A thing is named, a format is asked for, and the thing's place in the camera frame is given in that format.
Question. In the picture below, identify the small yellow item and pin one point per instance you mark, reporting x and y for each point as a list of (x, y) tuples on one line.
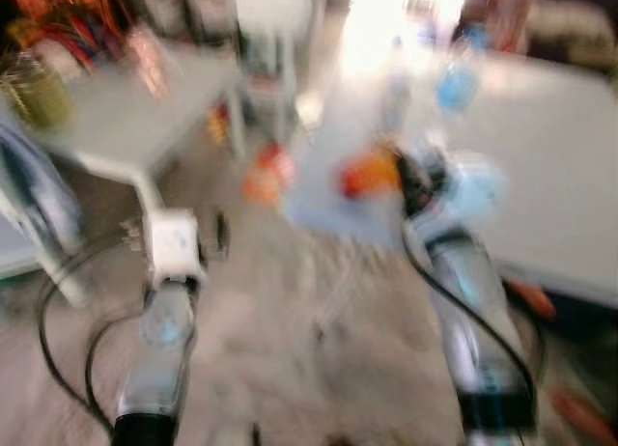
[(215, 125)]

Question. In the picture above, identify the orange food item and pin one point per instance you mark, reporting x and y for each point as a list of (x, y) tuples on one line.
[(367, 176)]

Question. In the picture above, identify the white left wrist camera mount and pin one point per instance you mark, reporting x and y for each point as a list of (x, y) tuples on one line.
[(174, 245)]

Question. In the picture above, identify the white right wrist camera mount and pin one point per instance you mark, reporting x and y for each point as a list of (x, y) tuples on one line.
[(475, 190)]

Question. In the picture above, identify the clear plastic bottle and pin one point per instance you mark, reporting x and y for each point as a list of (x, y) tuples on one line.
[(396, 94)]

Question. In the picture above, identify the large white table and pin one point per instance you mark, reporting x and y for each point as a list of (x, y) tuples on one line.
[(550, 156)]

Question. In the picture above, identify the orange oblong item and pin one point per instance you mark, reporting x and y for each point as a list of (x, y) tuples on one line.
[(579, 417), (531, 299)]

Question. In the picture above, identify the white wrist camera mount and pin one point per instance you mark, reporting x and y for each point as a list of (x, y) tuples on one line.
[(174, 245), (475, 190)]

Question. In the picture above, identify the orange red object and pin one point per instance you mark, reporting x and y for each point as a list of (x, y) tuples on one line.
[(266, 181)]

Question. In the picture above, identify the blue label water bottle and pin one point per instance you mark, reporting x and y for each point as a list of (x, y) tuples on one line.
[(456, 89)]

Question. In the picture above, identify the red orange clutter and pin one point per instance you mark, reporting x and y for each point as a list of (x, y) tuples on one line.
[(58, 12)]

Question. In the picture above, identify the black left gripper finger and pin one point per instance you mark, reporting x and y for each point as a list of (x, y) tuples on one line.
[(222, 236)]

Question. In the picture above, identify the pink translucent bottle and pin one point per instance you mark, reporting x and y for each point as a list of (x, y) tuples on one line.
[(150, 65)]

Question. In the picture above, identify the green jar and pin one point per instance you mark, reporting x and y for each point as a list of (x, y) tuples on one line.
[(39, 98)]

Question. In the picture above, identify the small white table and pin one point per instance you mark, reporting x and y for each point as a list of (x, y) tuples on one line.
[(145, 118)]

